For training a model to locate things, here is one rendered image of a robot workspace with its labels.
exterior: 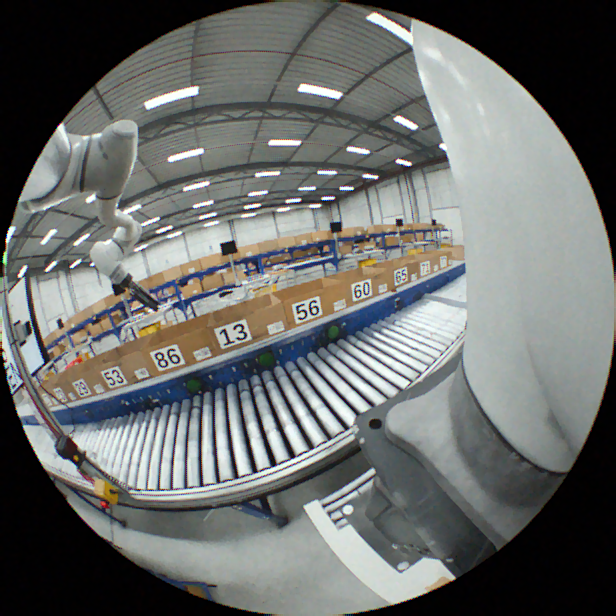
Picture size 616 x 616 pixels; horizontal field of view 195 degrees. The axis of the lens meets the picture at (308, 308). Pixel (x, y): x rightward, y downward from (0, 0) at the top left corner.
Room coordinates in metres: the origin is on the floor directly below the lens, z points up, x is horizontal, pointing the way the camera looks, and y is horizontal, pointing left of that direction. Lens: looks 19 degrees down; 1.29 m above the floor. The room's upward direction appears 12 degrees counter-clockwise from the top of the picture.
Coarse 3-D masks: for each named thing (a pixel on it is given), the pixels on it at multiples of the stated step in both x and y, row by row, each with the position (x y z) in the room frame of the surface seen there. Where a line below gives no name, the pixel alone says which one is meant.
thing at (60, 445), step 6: (60, 438) -0.03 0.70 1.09; (66, 438) -0.01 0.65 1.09; (60, 444) -0.04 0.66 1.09; (66, 444) -0.02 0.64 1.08; (72, 444) -0.01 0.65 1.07; (60, 450) -0.06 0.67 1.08; (66, 450) -0.04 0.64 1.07; (72, 450) -0.02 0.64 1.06; (60, 456) -0.08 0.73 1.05; (66, 456) -0.06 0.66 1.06; (72, 456) -0.04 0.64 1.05; (78, 456) -0.02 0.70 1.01; (72, 462) -0.06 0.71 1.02; (78, 462) -0.04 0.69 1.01; (78, 468) -0.06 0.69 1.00
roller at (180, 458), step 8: (184, 400) 0.55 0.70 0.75; (184, 408) 0.50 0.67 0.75; (184, 416) 0.45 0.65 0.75; (184, 424) 0.40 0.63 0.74; (184, 432) 0.36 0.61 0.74; (176, 440) 0.31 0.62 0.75; (184, 440) 0.33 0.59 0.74; (176, 448) 0.27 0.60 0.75; (184, 448) 0.29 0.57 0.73; (176, 456) 0.24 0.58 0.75; (184, 456) 0.25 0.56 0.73; (176, 464) 0.20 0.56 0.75; (184, 464) 0.22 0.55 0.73; (176, 472) 0.17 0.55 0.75; (184, 472) 0.19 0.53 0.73; (176, 480) 0.14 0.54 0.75; (184, 480) 0.15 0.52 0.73; (176, 488) 0.11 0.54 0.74; (184, 488) 0.12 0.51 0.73
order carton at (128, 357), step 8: (144, 336) 0.81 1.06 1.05; (128, 344) 0.75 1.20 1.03; (136, 344) 0.78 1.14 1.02; (144, 344) 0.80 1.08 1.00; (112, 352) 0.65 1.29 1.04; (120, 352) 0.72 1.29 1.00; (128, 352) 0.74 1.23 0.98; (136, 352) 0.57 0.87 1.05; (104, 360) 0.55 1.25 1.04; (112, 360) 0.62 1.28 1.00; (120, 360) 0.52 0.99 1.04; (128, 360) 0.54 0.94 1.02; (136, 360) 0.56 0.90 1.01; (144, 360) 0.58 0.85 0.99; (96, 368) 0.44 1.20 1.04; (104, 368) 0.47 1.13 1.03; (120, 368) 0.51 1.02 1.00; (128, 368) 0.53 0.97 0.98; (136, 368) 0.55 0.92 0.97; (128, 376) 0.52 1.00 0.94; (136, 376) 0.54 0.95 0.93; (152, 376) 0.58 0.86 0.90; (128, 384) 0.51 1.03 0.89
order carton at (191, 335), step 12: (180, 324) 0.91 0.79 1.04; (192, 324) 0.94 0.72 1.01; (204, 324) 0.96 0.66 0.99; (156, 336) 0.80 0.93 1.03; (168, 336) 0.87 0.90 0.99; (180, 336) 0.67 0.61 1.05; (192, 336) 0.69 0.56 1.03; (204, 336) 0.71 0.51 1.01; (144, 348) 0.63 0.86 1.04; (156, 348) 0.61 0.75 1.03; (180, 348) 0.66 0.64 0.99; (192, 348) 0.68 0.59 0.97; (192, 360) 0.67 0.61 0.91; (204, 360) 0.69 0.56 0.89; (156, 372) 0.59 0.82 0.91; (168, 372) 0.61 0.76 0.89
